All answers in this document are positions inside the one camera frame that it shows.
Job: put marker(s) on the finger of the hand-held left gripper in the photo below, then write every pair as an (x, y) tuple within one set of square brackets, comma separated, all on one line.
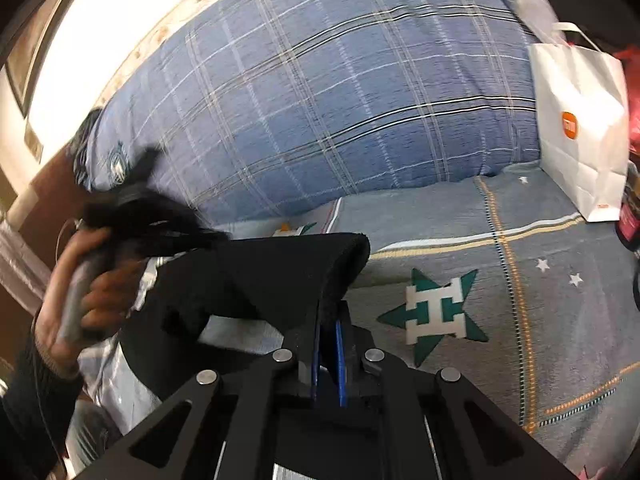
[(192, 237)]

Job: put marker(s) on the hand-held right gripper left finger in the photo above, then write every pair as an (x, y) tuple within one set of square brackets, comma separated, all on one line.
[(314, 360)]

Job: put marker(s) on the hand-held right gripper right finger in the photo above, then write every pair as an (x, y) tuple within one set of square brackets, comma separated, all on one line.
[(342, 360)]

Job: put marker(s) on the black pants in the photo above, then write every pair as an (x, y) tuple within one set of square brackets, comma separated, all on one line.
[(260, 280)]

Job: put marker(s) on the person's left forearm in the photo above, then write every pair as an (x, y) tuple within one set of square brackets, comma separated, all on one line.
[(30, 420)]

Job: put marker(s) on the person's left hand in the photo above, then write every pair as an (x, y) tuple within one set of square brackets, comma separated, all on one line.
[(105, 300)]

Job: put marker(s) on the dark cloth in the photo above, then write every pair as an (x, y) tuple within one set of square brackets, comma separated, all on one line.
[(85, 145)]

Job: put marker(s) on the grey star-print pillow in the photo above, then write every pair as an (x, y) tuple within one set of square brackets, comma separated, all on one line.
[(107, 385)]

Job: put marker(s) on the grey star-print bedsheet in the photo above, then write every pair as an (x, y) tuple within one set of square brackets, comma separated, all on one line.
[(500, 285)]

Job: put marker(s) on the blue plaid pillow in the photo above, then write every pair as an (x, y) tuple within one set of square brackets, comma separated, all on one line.
[(325, 85)]

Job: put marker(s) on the white paper bag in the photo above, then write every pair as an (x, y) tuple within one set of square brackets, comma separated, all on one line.
[(580, 125)]

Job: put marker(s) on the red plastic bag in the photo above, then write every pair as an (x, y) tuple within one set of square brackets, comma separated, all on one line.
[(631, 100)]

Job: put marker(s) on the black chair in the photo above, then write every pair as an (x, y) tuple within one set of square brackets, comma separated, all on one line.
[(600, 0)]

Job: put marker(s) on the framed wall picture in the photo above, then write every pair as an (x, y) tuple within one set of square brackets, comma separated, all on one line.
[(20, 75)]

